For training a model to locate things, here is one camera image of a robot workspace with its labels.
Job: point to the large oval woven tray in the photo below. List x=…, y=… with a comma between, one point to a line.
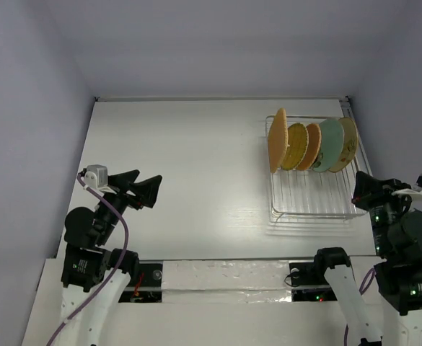
x=277, y=140

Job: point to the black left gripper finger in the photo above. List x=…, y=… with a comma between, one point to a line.
x=122, y=182
x=146, y=192

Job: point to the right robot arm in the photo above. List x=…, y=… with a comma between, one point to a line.
x=397, y=234

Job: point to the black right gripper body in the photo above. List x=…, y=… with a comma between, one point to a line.
x=378, y=194

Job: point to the wire dish rack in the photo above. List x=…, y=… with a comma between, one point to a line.
x=297, y=196

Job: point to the green ceramic flower plate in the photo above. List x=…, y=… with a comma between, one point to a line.
x=331, y=145

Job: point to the small orange woven tray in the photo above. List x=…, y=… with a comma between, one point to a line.
x=313, y=148

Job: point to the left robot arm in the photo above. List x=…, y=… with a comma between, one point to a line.
x=98, y=269

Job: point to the beige ceramic bird plate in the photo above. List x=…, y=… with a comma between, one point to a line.
x=350, y=145

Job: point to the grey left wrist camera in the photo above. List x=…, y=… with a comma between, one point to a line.
x=95, y=176

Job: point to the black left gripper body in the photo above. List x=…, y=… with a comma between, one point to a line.
x=121, y=200

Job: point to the green-rimmed round woven tray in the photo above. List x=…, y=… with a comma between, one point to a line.
x=297, y=146

